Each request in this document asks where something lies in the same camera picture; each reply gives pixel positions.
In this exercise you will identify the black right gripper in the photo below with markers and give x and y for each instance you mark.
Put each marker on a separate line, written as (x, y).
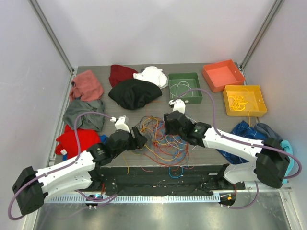
(169, 129)

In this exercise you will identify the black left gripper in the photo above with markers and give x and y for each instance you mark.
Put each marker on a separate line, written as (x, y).
(135, 143)

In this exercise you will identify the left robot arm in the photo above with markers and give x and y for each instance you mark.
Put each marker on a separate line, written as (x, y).
(33, 187)

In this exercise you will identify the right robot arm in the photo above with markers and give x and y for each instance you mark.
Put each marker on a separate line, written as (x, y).
(265, 160)

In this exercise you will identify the royal blue cloth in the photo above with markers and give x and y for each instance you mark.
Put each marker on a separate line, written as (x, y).
(104, 139)

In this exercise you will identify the black cloth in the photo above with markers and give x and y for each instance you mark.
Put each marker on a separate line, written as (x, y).
(134, 94)

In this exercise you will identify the white cloth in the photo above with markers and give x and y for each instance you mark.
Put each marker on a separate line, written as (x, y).
(154, 75)

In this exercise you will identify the grey cloth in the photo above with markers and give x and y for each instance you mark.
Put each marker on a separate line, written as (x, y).
(88, 121)

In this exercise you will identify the orange plastic bin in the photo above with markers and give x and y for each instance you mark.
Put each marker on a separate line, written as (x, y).
(220, 74)

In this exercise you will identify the dark red cloth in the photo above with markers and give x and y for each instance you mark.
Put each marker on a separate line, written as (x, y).
(119, 73)

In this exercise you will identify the yellow plastic bin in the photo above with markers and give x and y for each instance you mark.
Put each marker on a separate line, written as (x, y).
(244, 100)

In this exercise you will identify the blue plaid shirt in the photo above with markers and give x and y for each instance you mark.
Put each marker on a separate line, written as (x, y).
(243, 130)

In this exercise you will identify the bright red cloth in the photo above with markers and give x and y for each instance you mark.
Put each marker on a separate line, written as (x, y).
(72, 141)

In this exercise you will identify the pink cloth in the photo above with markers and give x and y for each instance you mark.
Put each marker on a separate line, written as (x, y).
(86, 87)

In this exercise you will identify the grey-blue cloth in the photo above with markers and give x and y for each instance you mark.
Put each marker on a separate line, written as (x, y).
(267, 131)

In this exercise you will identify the turquoise cloth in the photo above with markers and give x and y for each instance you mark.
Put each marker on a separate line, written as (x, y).
(286, 146)

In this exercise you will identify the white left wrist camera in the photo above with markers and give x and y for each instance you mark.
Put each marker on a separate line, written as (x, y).
(121, 123)

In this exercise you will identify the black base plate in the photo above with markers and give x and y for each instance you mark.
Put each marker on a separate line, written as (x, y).
(161, 181)

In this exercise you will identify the white slotted cable duct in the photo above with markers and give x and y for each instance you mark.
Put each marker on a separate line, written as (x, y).
(77, 198)

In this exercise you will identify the left aluminium frame post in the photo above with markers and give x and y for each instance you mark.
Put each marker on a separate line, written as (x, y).
(49, 31)

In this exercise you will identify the aluminium frame post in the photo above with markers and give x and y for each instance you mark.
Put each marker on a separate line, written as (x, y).
(49, 31)
(277, 4)

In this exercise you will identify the right aluminium frame post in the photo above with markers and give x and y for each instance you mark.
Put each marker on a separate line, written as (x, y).
(277, 4)

